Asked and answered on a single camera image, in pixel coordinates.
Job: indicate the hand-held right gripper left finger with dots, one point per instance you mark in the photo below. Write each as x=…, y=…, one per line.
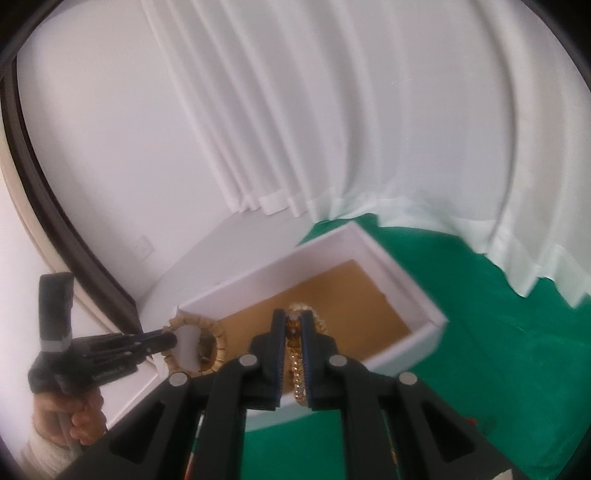
x=276, y=364

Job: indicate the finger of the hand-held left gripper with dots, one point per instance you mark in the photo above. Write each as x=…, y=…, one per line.
x=141, y=338
x=157, y=345

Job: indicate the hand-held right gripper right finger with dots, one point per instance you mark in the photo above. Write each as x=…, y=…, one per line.
x=308, y=360

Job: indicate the white cardboard box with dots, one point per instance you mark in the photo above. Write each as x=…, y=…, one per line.
x=323, y=249

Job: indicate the person's left forearm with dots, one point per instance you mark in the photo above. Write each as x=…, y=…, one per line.
x=44, y=461

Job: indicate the person's left hand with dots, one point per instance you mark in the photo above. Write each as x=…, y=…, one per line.
x=83, y=417

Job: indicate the green lace cloth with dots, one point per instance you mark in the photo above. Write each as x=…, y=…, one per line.
x=485, y=369

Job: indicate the white curtain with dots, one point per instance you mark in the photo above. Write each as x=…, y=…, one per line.
x=277, y=115
x=485, y=161

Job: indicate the white wall socket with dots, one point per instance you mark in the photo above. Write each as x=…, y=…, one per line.
x=144, y=246

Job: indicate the dark door frame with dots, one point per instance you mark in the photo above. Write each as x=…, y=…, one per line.
x=51, y=194

